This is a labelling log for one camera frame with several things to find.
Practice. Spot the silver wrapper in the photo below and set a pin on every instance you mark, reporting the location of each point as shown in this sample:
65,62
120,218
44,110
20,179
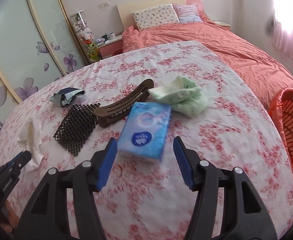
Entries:
66,97

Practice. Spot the pink floral tablecloth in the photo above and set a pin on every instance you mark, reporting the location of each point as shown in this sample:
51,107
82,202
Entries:
186,180

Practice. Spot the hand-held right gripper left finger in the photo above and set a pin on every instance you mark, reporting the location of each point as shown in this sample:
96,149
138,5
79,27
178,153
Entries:
106,166

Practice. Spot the light green towel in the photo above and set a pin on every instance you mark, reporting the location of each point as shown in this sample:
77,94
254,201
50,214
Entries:
184,97

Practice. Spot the wardrobe with flower-print doors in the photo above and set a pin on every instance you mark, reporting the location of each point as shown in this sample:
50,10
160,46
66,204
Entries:
24,42

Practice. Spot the yellow-green plush toy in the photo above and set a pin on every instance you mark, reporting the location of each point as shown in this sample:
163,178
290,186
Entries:
92,51

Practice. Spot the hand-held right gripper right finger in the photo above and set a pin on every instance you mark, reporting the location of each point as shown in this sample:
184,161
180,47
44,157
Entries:
184,163

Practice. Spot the blue tissue pack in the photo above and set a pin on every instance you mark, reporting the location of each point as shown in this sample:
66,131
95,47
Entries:
145,130

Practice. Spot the cream and pink headboard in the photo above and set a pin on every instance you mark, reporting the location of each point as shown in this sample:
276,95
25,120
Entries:
141,1

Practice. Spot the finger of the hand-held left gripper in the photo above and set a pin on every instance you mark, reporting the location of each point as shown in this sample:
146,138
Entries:
7,171
25,158

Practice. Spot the floral print pillow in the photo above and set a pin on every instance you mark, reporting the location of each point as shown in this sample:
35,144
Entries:
156,16

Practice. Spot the clear plush toy display case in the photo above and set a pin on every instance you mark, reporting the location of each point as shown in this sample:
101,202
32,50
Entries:
82,27

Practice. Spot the white mug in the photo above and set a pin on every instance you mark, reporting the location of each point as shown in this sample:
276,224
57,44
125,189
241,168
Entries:
112,35

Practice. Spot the bed with coral duvet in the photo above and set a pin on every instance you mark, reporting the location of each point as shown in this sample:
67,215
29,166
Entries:
224,47

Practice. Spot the wall switch plate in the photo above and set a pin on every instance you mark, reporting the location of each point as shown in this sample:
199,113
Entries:
104,4

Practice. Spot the pink striped pillow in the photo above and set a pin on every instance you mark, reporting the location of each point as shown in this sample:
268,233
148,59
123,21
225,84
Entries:
187,13

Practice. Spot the white tissue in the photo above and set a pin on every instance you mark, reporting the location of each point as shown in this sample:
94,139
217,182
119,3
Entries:
32,141

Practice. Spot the black beaded mat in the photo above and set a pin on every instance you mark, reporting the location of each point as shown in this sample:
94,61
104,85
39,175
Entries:
76,127

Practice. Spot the pink nightstand with mug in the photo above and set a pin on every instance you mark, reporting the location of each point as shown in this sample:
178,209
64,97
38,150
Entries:
110,46

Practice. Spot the brown hair clip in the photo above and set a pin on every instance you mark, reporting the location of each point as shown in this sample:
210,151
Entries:
121,108

